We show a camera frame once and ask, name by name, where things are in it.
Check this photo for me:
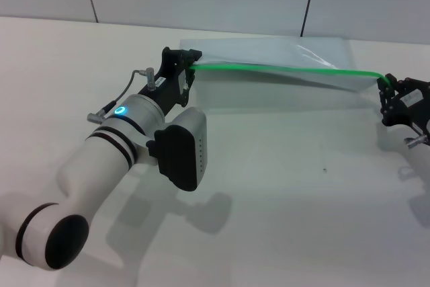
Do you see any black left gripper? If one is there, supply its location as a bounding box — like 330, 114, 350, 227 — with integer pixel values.
140, 46, 204, 109

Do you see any grey left gripper cable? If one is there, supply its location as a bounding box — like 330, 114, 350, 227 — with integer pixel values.
87, 68, 157, 122

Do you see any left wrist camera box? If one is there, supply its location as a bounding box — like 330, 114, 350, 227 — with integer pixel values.
145, 106, 208, 192

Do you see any translucent green zip document bag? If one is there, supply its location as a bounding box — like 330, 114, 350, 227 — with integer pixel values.
179, 36, 391, 100

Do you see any right gripper cable with plug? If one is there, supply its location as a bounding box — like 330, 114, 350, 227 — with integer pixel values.
404, 125, 430, 150

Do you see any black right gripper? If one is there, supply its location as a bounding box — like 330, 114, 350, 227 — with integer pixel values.
376, 73, 430, 133

